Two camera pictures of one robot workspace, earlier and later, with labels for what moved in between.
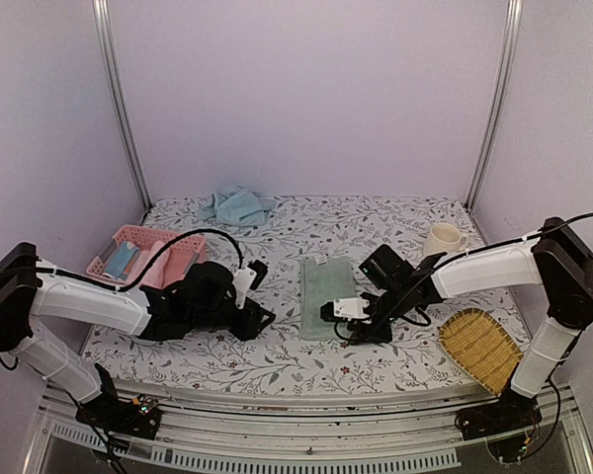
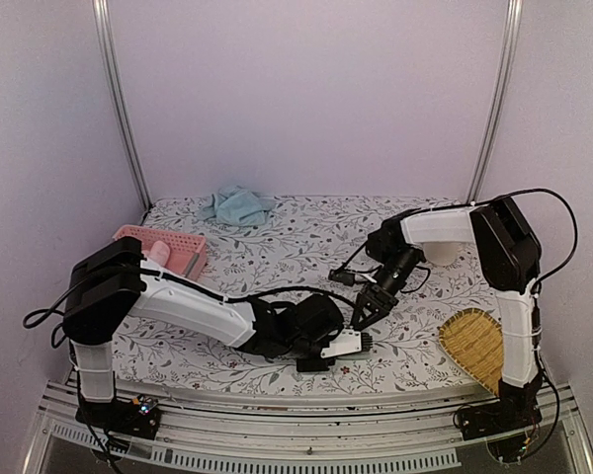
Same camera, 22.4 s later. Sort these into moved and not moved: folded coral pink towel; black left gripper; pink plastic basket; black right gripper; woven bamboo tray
Moved: black right gripper; black left gripper
Not moved: woven bamboo tray; folded coral pink towel; pink plastic basket
